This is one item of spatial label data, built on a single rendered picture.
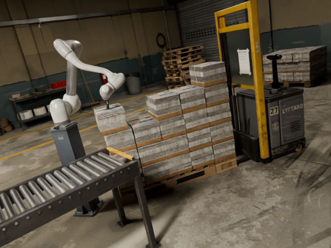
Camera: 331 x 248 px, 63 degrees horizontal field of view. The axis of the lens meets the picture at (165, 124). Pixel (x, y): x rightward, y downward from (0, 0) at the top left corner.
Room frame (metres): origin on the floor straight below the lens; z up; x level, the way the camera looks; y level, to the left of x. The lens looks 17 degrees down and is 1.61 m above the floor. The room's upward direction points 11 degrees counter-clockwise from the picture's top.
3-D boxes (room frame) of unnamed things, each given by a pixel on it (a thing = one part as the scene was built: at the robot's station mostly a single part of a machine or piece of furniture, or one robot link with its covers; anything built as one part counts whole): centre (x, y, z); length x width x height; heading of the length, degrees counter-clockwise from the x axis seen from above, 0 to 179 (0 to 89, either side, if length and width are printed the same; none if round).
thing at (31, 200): (1.69, 1.02, 0.77); 0.47 x 0.05 x 0.05; 36
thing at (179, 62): (9.67, -1.05, 0.65); 1.33 x 0.94 x 1.30; 130
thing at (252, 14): (2.92, -1.09, 0.97); 0.09 x 0.09 x 1.75; 15
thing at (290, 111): (3.34, -1.36, 0.40); 0.69 x 0.55 x 0.80; 15
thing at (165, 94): (2.97, -0.02, 1.06); 0.37 x 0.29 x 0.01; 16
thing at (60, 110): (2.68, 1.02, 1.17); 0.18 x 0.16 x 0.22; 161
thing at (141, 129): (2.94, 0.11, 0.42); 1.17 x 0.39 x 0.83; 105
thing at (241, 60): (3.25, -1.02, 1.28); 0.57 x 0.01 x 0.65; 15
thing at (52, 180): (1.80, 0.86, 0.77); 0.47 x 0.05 x 0.05; 36
